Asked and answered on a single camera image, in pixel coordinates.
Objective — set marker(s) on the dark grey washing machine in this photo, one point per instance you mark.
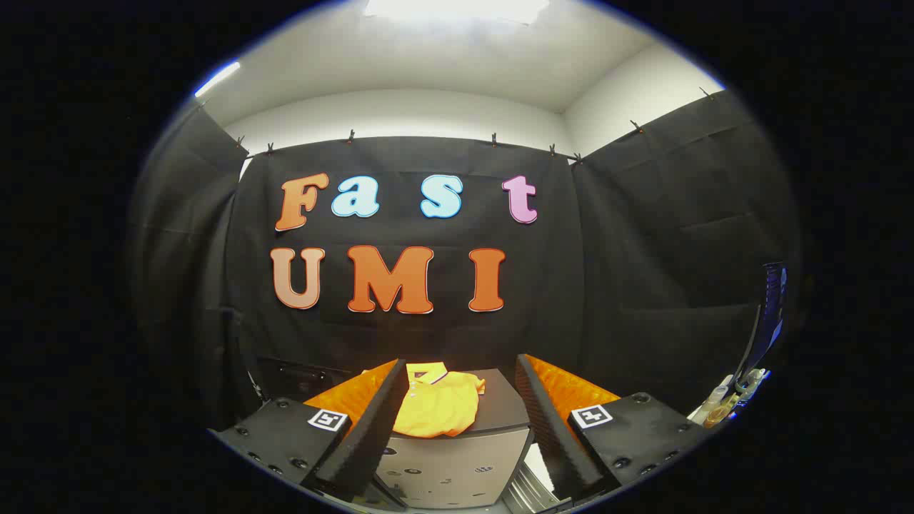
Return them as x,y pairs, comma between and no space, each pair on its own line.
300,378

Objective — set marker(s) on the grey cabinet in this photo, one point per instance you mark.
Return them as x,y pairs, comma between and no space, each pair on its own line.
457,464

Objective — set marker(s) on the group of small bottles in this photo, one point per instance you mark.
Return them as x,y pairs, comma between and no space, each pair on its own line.
725,403

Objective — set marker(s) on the orange polo shirt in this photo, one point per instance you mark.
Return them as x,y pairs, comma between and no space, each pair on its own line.
435,408

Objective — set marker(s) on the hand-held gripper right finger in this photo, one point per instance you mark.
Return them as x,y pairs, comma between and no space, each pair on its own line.
553,435

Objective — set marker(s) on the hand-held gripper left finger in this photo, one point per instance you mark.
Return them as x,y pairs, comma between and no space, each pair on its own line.
371,435

